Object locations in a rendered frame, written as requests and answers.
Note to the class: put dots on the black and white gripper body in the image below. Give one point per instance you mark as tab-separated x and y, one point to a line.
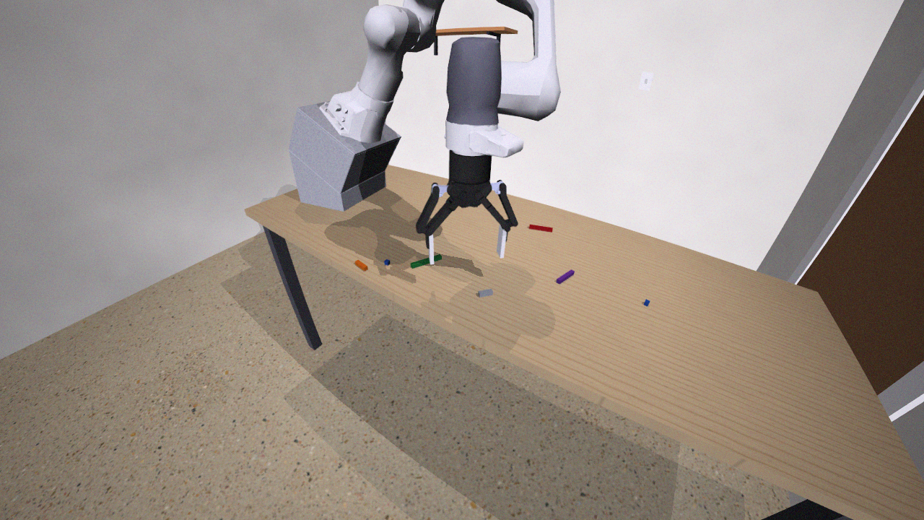
469	170

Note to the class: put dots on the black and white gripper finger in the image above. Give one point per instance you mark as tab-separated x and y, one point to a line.
504	225
429	228

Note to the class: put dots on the green rod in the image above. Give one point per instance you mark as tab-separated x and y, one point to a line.
425	261

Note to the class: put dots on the purple rod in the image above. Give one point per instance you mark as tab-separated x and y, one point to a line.
565	276

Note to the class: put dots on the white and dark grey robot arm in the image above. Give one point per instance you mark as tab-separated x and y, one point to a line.
529	89

